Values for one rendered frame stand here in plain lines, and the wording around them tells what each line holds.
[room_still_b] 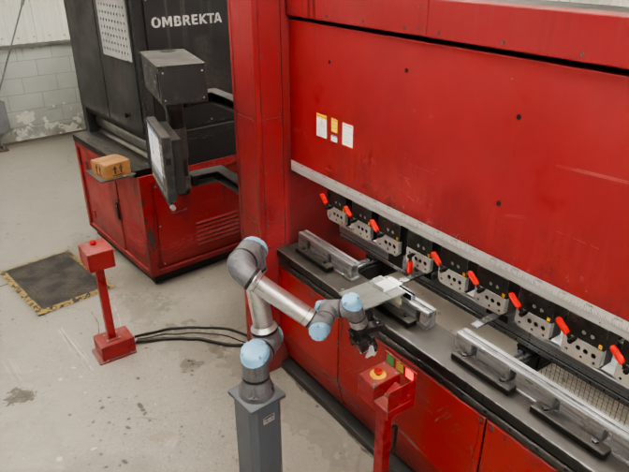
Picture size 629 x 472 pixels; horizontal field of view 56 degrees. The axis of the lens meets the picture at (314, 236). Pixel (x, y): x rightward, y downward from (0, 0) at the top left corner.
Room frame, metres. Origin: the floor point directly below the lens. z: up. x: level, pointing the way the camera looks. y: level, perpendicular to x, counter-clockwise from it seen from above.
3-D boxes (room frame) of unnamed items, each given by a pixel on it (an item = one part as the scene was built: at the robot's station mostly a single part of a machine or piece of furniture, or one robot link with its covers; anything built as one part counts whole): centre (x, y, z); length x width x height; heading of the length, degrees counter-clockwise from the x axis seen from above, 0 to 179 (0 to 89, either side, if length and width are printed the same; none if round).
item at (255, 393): (1.97, 0.24, 0.82); 0.15 x 0.15 x 0.10
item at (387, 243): (2.51, -0.38, 1.26); 0.15 x 0.09 x 0.17; 35
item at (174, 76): (3.23, 0.76, 1.53); 0.51 x 0.25 x 0.85; 24
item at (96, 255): (3.27, 1.36, 0.41); 0.25 x 0.20 x 0.83; 125
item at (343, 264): (2.94, -0.07, 0.92); 0.50 x 0.06 x 0.10; 35
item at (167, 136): (3.15, 0.81, 1.42); 0.45 x 0.12 x 0.36; 24
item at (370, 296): (2.41, -0.27, 1.00); 0.26 x 0.18 x 0.01; 125
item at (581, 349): (1.70, -0.96, 1.26); 0.15 x 0.09 x 0.17; 35
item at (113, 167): (4.07, 1.48, 1.04); 0.30 x 0.26 x 0.12; 40
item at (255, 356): (1.98, 0.24, 0.94); 0.13 x 0.12 x 0.14; 164
